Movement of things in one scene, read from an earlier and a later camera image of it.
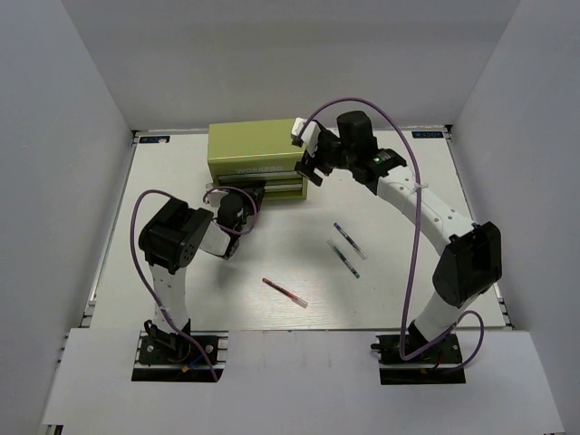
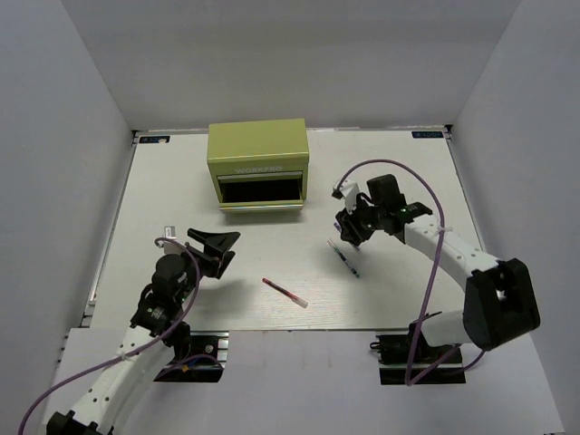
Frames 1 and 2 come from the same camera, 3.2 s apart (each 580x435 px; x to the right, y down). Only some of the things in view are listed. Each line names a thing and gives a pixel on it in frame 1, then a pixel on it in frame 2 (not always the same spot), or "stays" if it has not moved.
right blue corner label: (427, 134) stays
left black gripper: (254, 188) to (216, 244)
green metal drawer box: (253, 153) stays
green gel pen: (339, 254) stays
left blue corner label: (154, 140) stays
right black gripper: (304, 169) to (351, 230)
